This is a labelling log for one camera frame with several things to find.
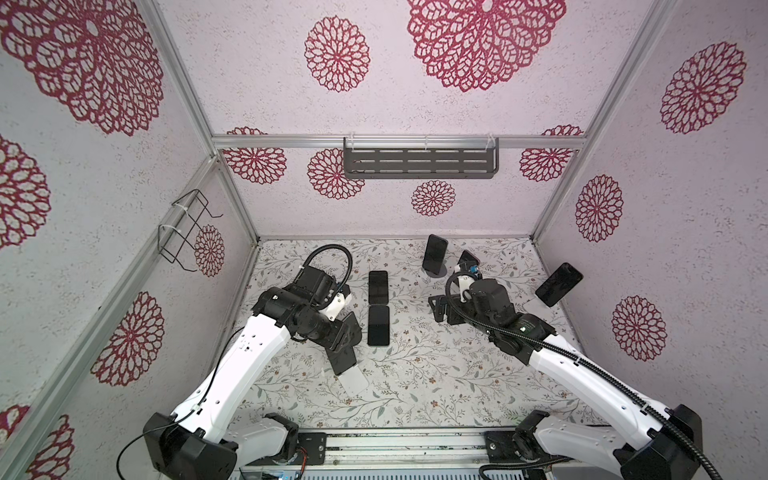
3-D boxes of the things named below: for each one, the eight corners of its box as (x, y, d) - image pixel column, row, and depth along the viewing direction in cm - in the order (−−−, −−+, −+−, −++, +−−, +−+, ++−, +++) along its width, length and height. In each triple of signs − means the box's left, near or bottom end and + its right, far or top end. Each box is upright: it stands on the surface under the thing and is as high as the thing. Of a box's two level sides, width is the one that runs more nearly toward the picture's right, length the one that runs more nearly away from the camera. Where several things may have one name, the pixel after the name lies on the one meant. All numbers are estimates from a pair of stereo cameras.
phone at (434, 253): (419, 271, 113) (424, 241, 100) (425, 263, 115) (430, 233, 102) (436, 280, 110) (443, 249, 97) (442, 271, 113) (449, 241, 100)
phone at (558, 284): (542, 315, 101) (566, 286, 88) (528, 299, 105) (548, 269, 92) (560, 306, 103) (586, 277, 90) (546, 291, 107) (568, 261, 94)
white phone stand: (349, 399, 84) (348, 396, 81) (338, 379, 87) (337, 375, 85) (369, 386, 86) (369, 383, 84) (358, 367, 89) (358, 363, 87)
